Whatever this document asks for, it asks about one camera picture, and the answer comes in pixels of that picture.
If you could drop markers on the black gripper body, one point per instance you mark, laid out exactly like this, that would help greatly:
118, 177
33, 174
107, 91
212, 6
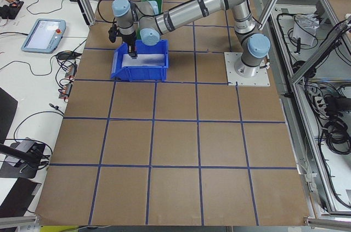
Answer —
129, 40

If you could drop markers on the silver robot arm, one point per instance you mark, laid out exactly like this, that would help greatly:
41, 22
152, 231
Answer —
144, 19

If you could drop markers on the blue plastic bin left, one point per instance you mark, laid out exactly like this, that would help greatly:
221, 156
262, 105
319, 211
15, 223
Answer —
138, 73

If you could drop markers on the white foam pad left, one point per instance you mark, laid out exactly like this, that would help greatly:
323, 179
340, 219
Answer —
143, 60

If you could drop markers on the teach pendant near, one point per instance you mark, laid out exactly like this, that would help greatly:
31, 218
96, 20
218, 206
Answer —
44, 36

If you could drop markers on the white paper bag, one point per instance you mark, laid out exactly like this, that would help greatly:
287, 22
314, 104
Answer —
305, 28

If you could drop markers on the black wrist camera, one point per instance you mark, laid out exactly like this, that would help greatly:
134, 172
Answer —
113, 33

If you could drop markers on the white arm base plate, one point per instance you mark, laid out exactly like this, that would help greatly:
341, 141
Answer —
239, 74

